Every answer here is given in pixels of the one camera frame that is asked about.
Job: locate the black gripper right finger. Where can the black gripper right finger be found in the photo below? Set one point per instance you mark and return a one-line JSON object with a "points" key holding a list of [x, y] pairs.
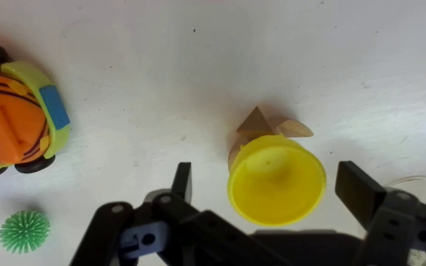
{"points": [[359, 189]]}

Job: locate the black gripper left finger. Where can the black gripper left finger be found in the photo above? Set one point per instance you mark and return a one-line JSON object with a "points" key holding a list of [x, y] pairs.
{"points": [[184, 178]]}

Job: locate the green spiky ball toy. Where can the green spiky ball toy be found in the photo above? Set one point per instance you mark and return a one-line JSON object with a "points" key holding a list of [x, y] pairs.
{"points": [[24, 231]]}

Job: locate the orange toy car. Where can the orange toy car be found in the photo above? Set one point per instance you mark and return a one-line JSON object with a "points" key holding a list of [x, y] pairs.
{"points": [[16, 118]]}

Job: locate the wooden star puzzle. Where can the wooden star puzzle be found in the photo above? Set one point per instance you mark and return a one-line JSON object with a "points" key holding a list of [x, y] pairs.
{"points": [[258, 126]]}

